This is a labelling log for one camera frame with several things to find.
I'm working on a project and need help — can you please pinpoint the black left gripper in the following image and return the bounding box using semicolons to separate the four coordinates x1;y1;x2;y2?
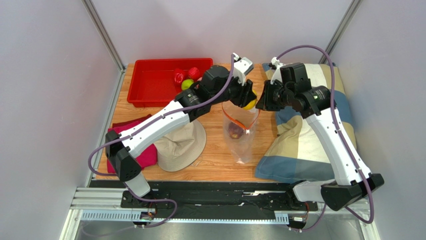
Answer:
210;71;258;109

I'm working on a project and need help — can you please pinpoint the yellow fake lemon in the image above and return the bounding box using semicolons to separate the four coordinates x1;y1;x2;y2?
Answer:
242;90;258;111

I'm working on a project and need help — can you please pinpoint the clear zip top bag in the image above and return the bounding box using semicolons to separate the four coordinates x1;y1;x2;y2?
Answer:
221;101;260;164

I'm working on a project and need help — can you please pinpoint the red fake strawberry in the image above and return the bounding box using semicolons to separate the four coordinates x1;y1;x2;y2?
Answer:
187;67;202;81

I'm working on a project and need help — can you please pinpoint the red fake bell pepper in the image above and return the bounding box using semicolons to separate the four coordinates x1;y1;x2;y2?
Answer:
173;68;187;86

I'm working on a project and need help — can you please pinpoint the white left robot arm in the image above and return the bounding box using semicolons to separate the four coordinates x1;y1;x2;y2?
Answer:
105;61;256;198

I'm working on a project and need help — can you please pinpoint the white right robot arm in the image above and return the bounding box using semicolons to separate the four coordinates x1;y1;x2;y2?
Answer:
254;62;384;211

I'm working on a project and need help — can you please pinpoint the checkered blue beige pillow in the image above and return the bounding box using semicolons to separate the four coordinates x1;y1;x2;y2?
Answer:
254;64;357;184

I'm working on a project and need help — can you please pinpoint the beige bucket hat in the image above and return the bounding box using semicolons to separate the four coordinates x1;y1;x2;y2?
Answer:
154;120;207;172

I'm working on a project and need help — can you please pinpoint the red plastic bin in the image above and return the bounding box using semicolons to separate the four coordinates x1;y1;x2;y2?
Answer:
127;58;213;108

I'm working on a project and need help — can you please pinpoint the magenta folded cloth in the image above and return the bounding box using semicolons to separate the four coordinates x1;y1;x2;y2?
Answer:
107;123;158;169

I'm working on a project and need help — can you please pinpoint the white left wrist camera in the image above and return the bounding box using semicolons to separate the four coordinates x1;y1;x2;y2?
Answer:
231;52;254;86

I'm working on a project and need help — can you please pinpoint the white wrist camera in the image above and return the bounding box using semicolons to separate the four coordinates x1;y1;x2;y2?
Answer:
231;52;254;86
270;57;286;84

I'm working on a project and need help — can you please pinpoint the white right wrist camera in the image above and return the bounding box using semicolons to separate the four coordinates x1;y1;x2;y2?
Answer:
270;57;286;84

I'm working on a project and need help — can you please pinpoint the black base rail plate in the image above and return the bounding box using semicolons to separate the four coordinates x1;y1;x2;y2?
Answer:
88;179;319;221

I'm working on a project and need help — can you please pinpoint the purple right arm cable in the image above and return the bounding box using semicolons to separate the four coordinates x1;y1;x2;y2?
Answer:
272;44;375;233

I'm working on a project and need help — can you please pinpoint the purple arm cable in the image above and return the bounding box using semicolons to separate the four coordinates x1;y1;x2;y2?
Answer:
80;53;236;237
272;44;375;233

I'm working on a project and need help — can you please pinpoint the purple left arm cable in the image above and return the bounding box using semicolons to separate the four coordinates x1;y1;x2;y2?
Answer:
80;53;236;237

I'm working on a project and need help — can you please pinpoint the aluminium frame rail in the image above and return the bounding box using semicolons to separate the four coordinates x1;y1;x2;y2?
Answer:
60;181;380;240

